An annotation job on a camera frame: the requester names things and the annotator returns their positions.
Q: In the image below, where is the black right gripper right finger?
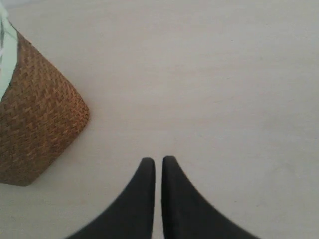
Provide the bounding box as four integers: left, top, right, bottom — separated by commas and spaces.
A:
161, 156, 256, 239

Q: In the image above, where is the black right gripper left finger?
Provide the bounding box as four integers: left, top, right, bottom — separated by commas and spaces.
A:
69, 158, 156, 239

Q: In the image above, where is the white green plastic bin liner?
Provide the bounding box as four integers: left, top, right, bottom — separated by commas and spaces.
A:
0, 2, 18, 99

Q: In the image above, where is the woven brown wicker basket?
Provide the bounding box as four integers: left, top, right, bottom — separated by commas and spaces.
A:
0, 35, 90, 186

